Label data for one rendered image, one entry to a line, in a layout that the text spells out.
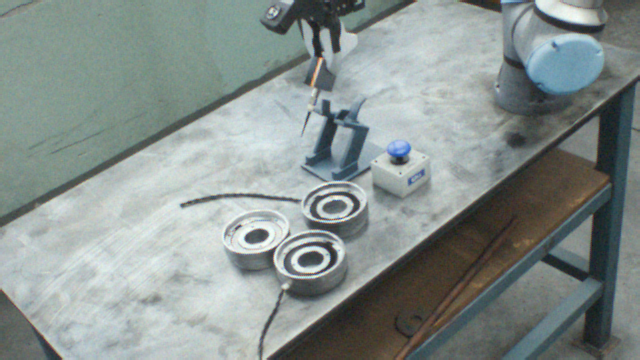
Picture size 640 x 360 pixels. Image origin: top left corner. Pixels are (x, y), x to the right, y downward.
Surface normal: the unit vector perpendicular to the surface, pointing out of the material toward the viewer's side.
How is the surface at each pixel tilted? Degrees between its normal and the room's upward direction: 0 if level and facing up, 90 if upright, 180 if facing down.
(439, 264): 0
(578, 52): 97
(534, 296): 0
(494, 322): 0
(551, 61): 98
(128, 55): 90
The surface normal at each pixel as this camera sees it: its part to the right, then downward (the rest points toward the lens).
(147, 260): -0.14, -0.80
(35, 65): 0.66, 0.36
